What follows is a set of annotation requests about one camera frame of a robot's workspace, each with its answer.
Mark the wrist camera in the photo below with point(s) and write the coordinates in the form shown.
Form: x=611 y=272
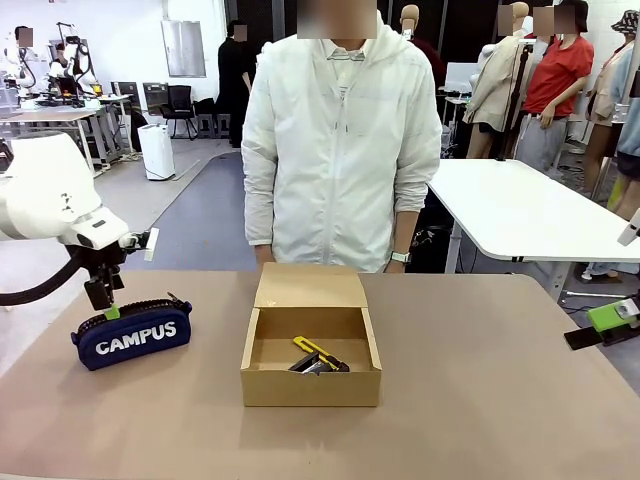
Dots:
x=150 y=244
x=630 y=227

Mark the figure in red shirt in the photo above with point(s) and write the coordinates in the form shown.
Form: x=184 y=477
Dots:
x=557 y=85

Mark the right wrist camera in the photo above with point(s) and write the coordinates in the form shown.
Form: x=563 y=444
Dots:
x=630 y=227

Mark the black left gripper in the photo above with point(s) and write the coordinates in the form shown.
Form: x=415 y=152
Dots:
x=105 y=265

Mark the person's left hand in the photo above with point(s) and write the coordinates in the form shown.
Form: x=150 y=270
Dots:
x=395 y=267

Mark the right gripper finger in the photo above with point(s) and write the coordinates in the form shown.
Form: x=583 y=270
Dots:
x=585 y=340
x=612 y=315

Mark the person in black clothes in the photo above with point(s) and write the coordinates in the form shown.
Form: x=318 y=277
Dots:
x=235 y=85

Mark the grey wall panel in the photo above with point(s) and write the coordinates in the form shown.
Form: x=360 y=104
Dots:
x=183 y=48

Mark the black stapler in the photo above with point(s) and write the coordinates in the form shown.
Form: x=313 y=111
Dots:
x=306 y=365

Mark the person's right hand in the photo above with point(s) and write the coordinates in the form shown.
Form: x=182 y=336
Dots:
x=262 y=255

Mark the person in white shirt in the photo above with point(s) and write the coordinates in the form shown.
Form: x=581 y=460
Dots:
x=340 y=150

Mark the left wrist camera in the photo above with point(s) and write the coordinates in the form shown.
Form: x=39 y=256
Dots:
x=150 y=244

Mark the mannequin in beige jacket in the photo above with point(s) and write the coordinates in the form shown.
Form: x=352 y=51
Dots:
x=495 y=85

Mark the black office chair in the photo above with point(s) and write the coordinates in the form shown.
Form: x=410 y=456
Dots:
x=180 y=107

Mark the mannequin in dark red top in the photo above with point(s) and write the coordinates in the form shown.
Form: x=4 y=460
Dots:
x=420 y=45

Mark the person's left forearm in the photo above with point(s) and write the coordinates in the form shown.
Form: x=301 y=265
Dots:
x=406 y=230

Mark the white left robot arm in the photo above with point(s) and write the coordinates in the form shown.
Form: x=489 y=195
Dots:
x=45 y=190

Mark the background white robot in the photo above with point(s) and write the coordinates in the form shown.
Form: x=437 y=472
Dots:
x=75 y=60

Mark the white background table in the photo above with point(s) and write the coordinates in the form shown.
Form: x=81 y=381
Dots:
x=525 y=210

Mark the white air purifier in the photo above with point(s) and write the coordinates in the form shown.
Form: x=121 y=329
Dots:
x=156 y=152

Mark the white wristwatch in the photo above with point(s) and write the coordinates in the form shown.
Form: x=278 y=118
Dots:
x=401 y=257

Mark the yellow utility knife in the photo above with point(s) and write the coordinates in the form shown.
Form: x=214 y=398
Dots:
x=312 y=347

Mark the blue Campus pencil case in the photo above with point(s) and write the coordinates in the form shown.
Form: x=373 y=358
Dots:
x=132 y=335

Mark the brown cardboard box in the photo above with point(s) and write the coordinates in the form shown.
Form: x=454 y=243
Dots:
x=310 y=390

